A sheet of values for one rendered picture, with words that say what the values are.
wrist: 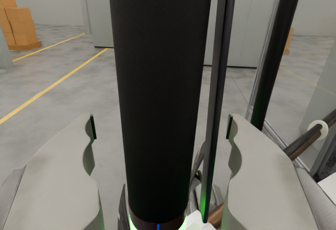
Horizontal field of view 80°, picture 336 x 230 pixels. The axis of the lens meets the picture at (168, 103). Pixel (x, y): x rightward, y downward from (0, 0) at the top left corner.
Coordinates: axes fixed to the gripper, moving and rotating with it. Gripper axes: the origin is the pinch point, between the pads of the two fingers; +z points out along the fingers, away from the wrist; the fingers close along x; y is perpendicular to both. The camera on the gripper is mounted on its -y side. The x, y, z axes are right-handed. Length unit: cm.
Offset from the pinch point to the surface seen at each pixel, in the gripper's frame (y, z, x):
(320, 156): 40, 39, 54
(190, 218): 11.1, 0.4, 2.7
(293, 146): 10.0, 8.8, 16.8
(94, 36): 129, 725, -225
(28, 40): 139, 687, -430
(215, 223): 11.2, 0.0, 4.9
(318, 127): 10.1, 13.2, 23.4
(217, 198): 52, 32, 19
